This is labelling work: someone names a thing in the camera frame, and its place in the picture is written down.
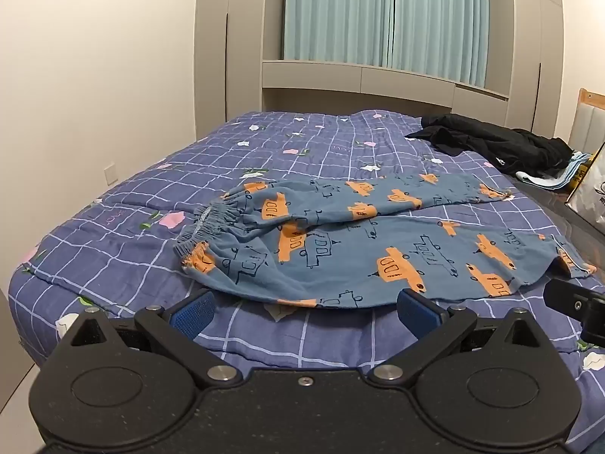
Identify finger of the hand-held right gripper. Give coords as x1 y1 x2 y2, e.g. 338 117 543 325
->
543 278 605 348

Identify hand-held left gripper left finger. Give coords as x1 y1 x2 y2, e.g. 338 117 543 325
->
57 291 244 389

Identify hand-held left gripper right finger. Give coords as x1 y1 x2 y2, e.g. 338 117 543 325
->
366 288 551 387

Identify blue pants with orange print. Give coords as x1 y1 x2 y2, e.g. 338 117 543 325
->
172 170 599 310

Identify blue checked floral blanket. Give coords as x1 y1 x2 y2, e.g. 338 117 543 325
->
7 110 605 436

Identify dark grey bed sheet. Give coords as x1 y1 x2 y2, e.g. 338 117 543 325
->
513 177 605 258

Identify white and yellow bag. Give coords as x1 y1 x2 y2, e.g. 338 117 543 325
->
565 142 605 238

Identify light blue towel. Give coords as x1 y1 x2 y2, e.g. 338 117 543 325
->
515 151 591 193

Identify black garment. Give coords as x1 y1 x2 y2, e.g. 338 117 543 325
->
405 113 574 174

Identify wooden padded headboard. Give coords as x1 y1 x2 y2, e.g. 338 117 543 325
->
569 87 605 157

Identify beige wardrobe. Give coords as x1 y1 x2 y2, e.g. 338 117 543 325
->
194 0 285 141
484 0 566 139

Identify teal curtain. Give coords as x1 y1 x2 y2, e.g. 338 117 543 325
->
282 0 490 89

